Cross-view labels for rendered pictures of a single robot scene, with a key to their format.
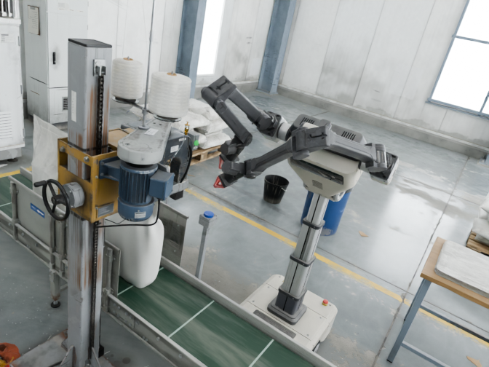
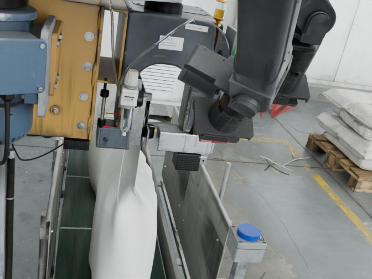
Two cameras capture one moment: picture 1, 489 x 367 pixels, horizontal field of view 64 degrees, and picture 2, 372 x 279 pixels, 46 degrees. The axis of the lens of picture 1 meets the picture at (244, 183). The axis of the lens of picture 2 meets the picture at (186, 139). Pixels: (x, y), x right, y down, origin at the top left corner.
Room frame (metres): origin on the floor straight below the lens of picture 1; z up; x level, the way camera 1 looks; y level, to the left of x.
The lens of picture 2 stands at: (1.19, -0.37, 1.48)
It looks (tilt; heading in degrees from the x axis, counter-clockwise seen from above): 23 degrees down; 46
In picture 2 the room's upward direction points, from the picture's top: 11 degrees clockwise
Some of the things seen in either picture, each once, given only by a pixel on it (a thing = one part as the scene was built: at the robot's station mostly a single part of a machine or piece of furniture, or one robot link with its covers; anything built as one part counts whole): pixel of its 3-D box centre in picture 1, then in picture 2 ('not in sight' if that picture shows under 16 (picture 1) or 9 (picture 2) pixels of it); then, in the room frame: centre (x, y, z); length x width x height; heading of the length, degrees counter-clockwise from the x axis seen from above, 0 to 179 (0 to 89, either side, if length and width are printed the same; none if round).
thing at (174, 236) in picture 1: (129, 210); (187, 193); (2.37, 0.76, 0.53); 1.05 x 0.02 x 0.41; 61
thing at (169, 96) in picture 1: (169, 94); not in sight; (1.59, 0.38, 1.61); 0.17 x 0.17 x 0.17
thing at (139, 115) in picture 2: not in sight; (137, 120); (1.80, 0.43, 1.07); 0.03 x 0.01 x 0.13; 151
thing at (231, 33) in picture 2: (191, 140); (236, 47); (1.99, 0.33, 1.28); 0.08 x 0.05 x 0.09; 61
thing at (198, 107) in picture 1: (199, 108); not in sight; (5.34, 0.83, 0.56); 0.67 x 0.43 x 0.15; 61
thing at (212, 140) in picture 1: (207, 138); not in sight; (5.22, 0.63, 0.20); 0.67 x 0.43 x 0.15; 151
